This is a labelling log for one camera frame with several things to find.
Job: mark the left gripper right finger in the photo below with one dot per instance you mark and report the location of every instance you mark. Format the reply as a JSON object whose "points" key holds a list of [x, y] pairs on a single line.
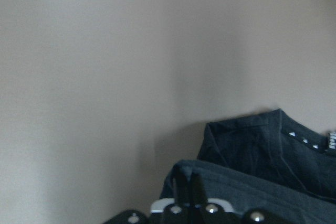
{"points": [[196, 190]]}

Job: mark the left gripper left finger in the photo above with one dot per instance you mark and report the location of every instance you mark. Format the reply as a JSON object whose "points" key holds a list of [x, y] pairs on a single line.
{"points": [[180, 188]]}

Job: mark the black printed t-shirt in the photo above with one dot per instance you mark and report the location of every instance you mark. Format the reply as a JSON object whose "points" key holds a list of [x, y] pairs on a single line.
{"points": [[268, 161]]}

